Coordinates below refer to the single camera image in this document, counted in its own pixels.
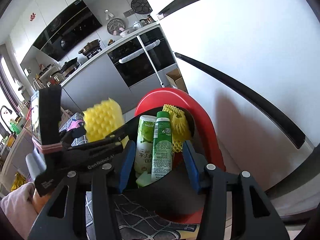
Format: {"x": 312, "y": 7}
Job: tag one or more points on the white stick vacuum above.
{"x": 150, "y": 60}

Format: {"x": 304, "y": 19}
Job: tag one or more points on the red plastic chair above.
{"x": 203, "y": 134}

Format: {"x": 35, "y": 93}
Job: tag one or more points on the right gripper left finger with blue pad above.
{"x": 107, "y": 181}

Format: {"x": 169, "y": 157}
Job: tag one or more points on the green tube bottle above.
{"x": 162, "y": 147}

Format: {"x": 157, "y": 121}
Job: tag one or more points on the pink sleeve forearm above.
{"x": 19, "y": 210}

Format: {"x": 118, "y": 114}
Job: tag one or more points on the grey checkered tablecloth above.
{"x": 136, "y": 222}

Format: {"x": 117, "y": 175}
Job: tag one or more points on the beige storage rack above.
{"x": 65, "y": 115}

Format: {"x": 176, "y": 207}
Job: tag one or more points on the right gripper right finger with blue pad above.
{"x": 207, "y": 179}

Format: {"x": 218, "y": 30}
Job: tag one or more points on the round metal wall rack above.
{"x": 115, "y": 26}

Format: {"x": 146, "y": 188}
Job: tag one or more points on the yellow sponge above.
{"x": 102, "y": 119}

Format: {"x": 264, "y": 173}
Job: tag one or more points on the black trash bin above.
{"x": 171, "y": 197}

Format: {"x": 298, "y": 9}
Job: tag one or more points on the black frying pan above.
{"x": 68, "y": 68}

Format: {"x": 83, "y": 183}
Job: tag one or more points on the black range hood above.
{"x": 65, "y": 31}

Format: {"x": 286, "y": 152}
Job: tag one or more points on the black faucet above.
{"x": 6, "y": 113}

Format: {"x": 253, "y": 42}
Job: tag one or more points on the white refrigerator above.
{"x": 272, "y": 47}

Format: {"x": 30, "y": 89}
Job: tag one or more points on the black wok on stove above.
{"x": 89, "y": 47}

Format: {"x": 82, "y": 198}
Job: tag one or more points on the gold foil bag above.
{"x": 19, "y": 180}

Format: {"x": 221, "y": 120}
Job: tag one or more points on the cardboard box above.
{"x": 176, "y": 80}

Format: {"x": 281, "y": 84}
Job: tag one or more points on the black round wall trivet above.
{"x": 141, "y": 7}

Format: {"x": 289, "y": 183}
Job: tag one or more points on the black built-in oven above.
{"x": 131, "y": 62}

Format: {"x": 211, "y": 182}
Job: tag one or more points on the pink paper piece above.
{"x": 75, "y": 124}

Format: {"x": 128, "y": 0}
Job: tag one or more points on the yellow foam fruit net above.
{"x": 179, "y": 127}

